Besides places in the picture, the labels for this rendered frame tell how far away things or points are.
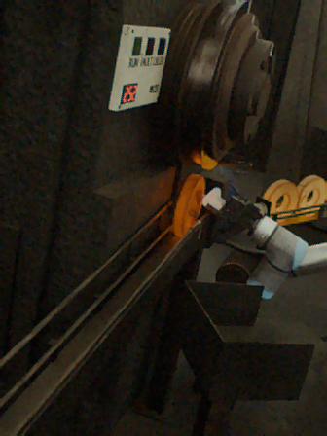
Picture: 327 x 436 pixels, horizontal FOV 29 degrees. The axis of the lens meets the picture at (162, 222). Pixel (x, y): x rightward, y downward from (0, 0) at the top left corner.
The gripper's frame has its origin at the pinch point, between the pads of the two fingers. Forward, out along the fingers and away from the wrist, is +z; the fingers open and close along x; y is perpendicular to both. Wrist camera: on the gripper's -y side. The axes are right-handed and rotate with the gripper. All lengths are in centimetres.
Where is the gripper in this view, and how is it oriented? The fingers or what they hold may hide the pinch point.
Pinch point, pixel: (199, 197)
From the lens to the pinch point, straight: 202.0
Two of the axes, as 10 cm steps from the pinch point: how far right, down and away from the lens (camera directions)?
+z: -8.2, -5.5, 1.5
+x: -3.3, 2.5, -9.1
